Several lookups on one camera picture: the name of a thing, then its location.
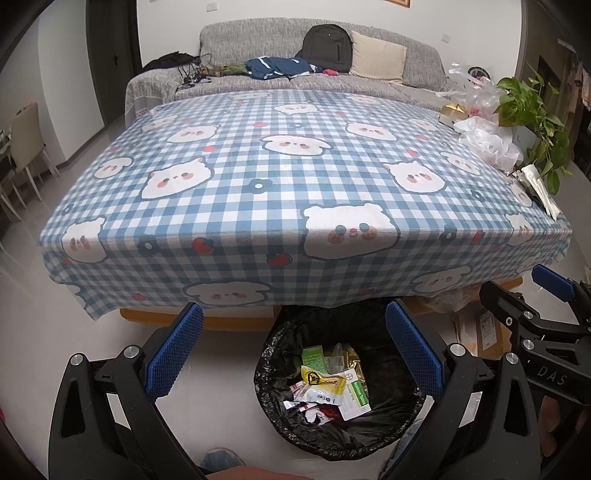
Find person's bare leg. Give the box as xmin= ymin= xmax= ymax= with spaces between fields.
xmin=210 ymin=466 xmax=296 ymax=480

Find white printed pouch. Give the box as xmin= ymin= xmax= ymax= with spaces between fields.
xmin=295 ymin=383 xmax=345 ymax=407

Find white plastic bag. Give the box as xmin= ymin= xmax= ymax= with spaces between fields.
xmin=453 ymin=115 xmax=525 ymax=169

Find blue jacket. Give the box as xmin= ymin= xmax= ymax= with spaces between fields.
xmin=245 ymin=56 xmax=319 ymax=80

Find gold cardboard box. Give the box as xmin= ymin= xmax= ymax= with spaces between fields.
xmin=438 ymin=104 xmax=467 ymax=127

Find clear bag of packets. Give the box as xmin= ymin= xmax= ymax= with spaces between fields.
xmin=425 ymin=288 xmax=467 ymax=315

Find green potted plant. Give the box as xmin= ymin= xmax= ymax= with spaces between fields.
xmin=496 ymin=62 xmax=573 ymax=195

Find black backpack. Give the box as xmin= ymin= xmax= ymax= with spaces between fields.
xmin=298 ymin=24 xmax=354 ymax=75

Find brown cardboard box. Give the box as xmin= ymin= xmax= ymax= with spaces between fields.
xmin=455 ymin=302 xmax=513 ymax=361

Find white green box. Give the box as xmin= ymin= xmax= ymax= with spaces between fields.
xmin=339 ymin=367 xmax=372 ymax=421

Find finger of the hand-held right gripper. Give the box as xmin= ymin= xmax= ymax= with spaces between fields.
xmin=479 ymin=279 xmax=591 ymax=345
xmin=531 ymin=264 xmax=591 ymax=324

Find cream pillow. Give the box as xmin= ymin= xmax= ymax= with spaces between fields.
xmin=348 ymin=31 xmax=408 ymax=84

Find silver white foil pouch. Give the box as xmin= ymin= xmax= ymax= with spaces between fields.
xmin=510 ymin=164 xmax=563 ymax=220

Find small green white carton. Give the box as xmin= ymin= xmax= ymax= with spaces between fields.
xmin=302 ymin=347 xmax=331 ymax=372

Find dark cabinet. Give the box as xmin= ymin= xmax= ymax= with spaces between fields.
xmin=538 ymin=53 xmax=573 ymax=93

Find hanging clothes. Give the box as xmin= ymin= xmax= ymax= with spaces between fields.
xmin=568 ymin=58 xmax=591 ymax=112

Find grey sofa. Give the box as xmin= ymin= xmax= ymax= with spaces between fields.
xmin=124 ymin=17 xmax=467 ymax=125

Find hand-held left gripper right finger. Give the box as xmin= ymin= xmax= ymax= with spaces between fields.
xmin=385 ymin=298 xmax=541 ymax=480

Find clear plastic bag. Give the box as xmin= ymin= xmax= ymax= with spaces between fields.
xmin=445 ymin=65 xmax=506 ymax=121

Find beige chair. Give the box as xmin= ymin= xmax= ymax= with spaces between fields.
xmin=9 ymin=102 xmax=61 ymax=208

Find tangled black cables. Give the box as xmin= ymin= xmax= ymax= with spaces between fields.
xmin=178 ymin=53 xmax=213 ymax=90

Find white plant pot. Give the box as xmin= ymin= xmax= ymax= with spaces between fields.
xmin=512 ymin=129 xmax=539 ymax=158

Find person's blue shoe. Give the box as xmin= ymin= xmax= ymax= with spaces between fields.
xmin=202 ymin=447 xmax=245 ymax=474

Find person's right hand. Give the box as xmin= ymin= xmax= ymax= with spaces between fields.
xmin=538 ymin=397 xmax=591 ymax=457

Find blue checked printed tablecloth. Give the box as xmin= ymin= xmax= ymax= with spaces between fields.
xmin=39 ymin=88 xmax=573 ymax=324

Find trash bin with black liner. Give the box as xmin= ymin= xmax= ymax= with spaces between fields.
xmin=254 ymin=302 xmax=428 ymax=462

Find dark door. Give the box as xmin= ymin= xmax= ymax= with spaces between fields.
xmin=88 ymin=0 xmax=139 ymax=125

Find black cloth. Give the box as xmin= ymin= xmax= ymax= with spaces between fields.
xmin=143 ymin=52 xmax=195 ymax=72

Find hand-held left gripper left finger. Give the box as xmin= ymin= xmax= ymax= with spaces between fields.
xmin=48 ymin=301 xmax=205 ymax=480

